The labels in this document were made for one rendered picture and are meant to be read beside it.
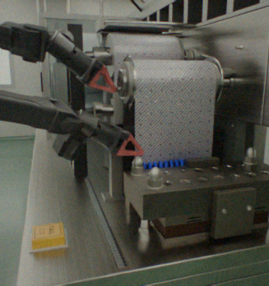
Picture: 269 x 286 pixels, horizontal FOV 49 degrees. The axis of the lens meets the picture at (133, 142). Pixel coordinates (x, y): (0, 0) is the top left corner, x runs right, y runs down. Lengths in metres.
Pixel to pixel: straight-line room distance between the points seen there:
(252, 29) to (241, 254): 0.58
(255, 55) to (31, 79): 5.66
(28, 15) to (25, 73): 1.08
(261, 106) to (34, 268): 0.67
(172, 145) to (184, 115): 0.09
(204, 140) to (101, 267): 0.46
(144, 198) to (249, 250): 0.26
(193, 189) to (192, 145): 0.22
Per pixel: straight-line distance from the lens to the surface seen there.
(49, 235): 0.71
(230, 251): 0.71
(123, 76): 0.80
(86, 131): 0.74
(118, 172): 0.90
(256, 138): 1.16
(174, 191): 0.65
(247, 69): 0.91
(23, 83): 6.32
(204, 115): 0.87
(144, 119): 0.79
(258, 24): 0.90
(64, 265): 0.66
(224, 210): 0.70
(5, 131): 6.46
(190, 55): 1.16
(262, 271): 0.80
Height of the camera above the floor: 1.27
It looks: 13 degrees down
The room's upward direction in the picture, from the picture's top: straight up
